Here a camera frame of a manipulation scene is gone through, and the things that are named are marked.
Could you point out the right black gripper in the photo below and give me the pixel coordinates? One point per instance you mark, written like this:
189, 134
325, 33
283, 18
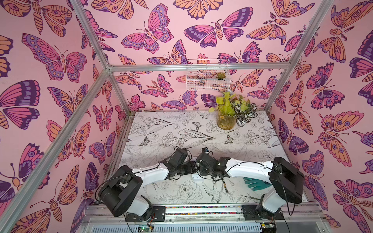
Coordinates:
202, 168

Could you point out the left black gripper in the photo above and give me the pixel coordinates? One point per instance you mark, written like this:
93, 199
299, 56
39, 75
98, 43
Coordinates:
191, 168

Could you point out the black gold AAA battery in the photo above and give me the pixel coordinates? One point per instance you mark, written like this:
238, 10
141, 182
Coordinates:
224, 185

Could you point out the white digital alarm clock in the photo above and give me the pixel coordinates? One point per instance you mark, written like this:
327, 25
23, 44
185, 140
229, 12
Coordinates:
197, 178

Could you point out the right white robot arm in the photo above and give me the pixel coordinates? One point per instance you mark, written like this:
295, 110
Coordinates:
285, 180

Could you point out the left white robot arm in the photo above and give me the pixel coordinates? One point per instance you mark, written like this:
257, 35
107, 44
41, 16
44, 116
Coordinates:
120, 193

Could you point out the green rubber glove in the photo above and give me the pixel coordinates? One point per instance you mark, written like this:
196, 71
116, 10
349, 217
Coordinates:
256, 184

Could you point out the glass vase with plants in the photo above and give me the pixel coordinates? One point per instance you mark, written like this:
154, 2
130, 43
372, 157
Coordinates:
233, 110

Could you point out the small succulent in basket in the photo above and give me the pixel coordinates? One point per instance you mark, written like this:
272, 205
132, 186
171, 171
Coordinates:
221, 75

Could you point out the front mounting rail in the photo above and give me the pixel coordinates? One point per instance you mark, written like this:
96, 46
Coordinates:
209, 218

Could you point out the white wire basket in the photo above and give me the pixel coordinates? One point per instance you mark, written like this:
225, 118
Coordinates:
202, 76

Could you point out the aluminium frame structure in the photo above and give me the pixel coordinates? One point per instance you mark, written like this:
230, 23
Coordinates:
22, 198

